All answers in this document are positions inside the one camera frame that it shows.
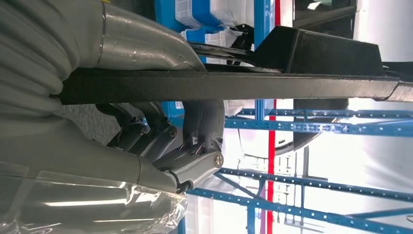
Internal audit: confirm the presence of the white plastic crate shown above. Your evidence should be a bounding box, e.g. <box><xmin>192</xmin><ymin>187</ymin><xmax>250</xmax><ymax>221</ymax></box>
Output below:
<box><xmin>175</xmin><ymin>0</ymin><xmax>198</xmax><ymax>29</ymax></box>
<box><xmin>205</xmin><ymin>0</ymin><xmax>256</xmax><ymax>65</ymax></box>

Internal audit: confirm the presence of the red barrier belt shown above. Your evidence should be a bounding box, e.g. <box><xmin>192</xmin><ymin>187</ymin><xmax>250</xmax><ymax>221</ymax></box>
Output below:
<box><xmin>266</xmin><ymin>0</ymin><xmax>282</xmax><ymax>234</ymax></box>

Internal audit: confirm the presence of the blue plastic crate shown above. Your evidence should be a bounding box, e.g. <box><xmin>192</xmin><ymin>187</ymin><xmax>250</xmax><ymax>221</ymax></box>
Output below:
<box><xmin>185</xmin><ymin>0</ymin><xmax>225</xmax><ymax>44</ymax></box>

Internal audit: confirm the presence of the black parts pile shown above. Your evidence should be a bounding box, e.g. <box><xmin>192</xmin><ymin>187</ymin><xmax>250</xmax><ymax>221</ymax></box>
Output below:
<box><xmin>230</xmin><ymin>23</ymin><xmax>256</xmax><ymax>66</ymax></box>

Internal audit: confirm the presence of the white car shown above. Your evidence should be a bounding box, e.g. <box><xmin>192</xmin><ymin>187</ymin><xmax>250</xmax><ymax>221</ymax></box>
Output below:
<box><xmin>223</xmin><ymin>0</ymin><xmax>413</xmax><ymax>234</ymax></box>

